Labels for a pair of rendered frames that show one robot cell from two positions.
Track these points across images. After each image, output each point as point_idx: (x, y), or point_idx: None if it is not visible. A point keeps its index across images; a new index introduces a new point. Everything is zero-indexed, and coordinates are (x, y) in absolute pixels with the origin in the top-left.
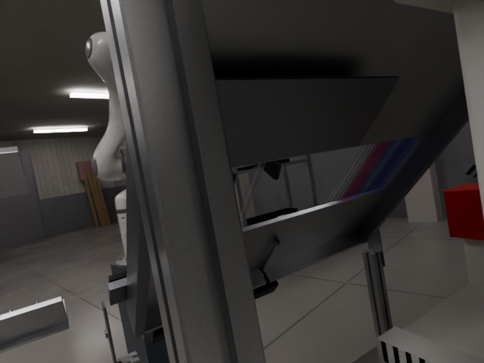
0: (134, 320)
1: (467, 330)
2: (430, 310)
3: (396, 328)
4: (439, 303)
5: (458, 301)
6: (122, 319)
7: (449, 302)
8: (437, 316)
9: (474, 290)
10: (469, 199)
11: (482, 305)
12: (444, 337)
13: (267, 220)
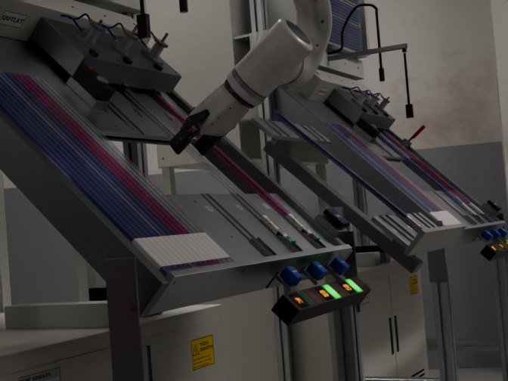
0: None
1: (43, 337)
2: (67, 339)
3: (106, 302)
4: (54, 342)
5: (32, 345)
6: None
7: (42, 344)
8: (63, 338)
9: (1, 352)
10: None
11: (10, 346)
12: (66, 333)
13: (214, 194)
